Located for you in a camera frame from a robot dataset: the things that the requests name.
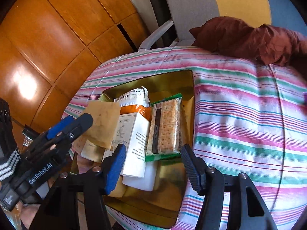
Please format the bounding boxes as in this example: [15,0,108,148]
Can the orange white snack packet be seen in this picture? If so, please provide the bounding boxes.
[113,87,153,122]

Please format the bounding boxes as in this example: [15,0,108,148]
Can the plain white box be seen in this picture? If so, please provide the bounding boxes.
[122,160,160,191]

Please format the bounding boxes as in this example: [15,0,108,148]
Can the gold metal tray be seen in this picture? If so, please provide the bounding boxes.
[69,69,195,229]

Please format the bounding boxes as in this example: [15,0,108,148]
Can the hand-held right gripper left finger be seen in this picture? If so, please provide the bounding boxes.
[29,144,127,230]

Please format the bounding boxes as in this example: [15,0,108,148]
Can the green cracker packet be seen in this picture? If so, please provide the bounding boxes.
[145,93,184,161]

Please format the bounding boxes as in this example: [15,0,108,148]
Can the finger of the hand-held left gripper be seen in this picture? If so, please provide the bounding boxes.
[31,115,75,149]
[41,113,93,159]

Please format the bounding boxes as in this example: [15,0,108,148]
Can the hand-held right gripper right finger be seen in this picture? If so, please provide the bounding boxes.
[181,144,279,230]

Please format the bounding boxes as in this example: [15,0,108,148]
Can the white printed box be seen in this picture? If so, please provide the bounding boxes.
[103,112,151,178]

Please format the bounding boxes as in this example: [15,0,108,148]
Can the beige paper packet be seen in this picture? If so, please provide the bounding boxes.
[83,101,121,149]

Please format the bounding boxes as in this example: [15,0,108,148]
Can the wooden wardrobe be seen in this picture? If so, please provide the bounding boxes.
[0,0,150,144]

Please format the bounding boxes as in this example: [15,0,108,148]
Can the dark red pillow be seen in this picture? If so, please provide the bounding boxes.
[189,16,307,67]

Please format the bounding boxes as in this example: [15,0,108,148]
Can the cream box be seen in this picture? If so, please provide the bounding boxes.
[80,138,113,163]

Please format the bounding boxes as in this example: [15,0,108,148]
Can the striped blanket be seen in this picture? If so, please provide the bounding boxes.
[61,47,307,230]

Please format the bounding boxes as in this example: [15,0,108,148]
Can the grey yellow blue armchair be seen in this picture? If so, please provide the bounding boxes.
[139,0,307,51]

